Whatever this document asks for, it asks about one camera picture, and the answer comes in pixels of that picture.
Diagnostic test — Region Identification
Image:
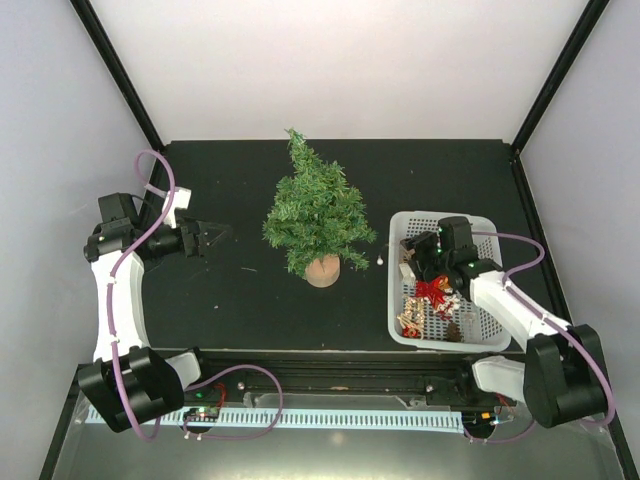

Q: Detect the white snowflake ornament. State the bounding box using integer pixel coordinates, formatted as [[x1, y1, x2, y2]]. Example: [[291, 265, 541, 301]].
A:
[[436, 295, 461, 321]]

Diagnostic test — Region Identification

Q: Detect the right black frame post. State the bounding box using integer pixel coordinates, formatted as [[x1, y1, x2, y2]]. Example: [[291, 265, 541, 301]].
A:
[[510, 0, 612, 153]]

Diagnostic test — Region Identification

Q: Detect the white perforated plastic basket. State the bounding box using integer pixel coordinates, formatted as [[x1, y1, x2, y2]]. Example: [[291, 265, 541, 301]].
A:
[[387, 210, 511, 353]]

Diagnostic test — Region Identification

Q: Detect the gold merry christmas sign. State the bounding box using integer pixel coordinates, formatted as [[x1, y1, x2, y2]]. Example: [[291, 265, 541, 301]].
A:
[[396, 296, 426, 340]]

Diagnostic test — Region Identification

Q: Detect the controller circuit board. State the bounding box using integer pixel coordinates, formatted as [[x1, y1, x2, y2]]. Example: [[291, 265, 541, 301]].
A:
[[461, 411, 515, 427], [183, 406, 220, 423]]

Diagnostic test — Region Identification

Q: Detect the small green christmas tree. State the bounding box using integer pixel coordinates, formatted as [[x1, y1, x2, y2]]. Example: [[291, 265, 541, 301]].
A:
[[262, 128, 377, 277]]

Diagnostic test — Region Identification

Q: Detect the left black frame post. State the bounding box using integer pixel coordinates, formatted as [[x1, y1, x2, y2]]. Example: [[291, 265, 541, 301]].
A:
[[70, 0, 164, 151]]

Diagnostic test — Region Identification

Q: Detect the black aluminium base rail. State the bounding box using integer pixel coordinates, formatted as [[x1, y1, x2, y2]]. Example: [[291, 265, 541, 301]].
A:
[[186, 350, 518, 410]]

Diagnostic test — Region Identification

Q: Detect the right controller circuit board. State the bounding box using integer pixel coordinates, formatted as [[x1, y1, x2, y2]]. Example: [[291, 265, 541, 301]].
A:
[[461, 411, 515, 427]]

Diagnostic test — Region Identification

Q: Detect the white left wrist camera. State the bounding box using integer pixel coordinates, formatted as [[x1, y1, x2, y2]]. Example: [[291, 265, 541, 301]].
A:
[[162, 187, 191, 229]]

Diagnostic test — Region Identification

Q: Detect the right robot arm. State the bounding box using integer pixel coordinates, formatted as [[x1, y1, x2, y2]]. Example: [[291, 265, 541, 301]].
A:
[[388, 211, 615, 428]]

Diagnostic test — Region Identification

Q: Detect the brown pine cone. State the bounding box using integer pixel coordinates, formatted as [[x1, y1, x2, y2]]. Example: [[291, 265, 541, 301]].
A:
[[445, 322, 463, 343]]

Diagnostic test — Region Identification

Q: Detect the round wooden tree base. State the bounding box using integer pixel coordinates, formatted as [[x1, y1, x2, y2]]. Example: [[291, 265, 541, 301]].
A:
[[305, 255, 340, 288]]

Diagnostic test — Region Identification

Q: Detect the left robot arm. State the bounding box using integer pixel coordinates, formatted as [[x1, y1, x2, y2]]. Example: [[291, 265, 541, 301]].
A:
[[78, 189, 231, 433]]

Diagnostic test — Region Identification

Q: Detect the red star ornament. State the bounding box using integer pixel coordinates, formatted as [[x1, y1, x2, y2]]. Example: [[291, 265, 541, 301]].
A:
[[415, 275, 454, 309]]

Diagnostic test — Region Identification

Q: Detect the black frame post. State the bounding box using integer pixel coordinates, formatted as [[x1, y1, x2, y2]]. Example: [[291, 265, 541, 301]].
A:
[[510, 0, 612, 153], [70, 0, 164, 151]]

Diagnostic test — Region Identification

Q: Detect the left controller circuit board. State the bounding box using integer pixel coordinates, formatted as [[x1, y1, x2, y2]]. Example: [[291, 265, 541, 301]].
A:
[[183, 406, 220, 423]]

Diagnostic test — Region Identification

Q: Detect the white slotted cable duct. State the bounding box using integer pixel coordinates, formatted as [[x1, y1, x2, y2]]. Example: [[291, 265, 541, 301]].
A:
[[84, 405, 465, 435]]

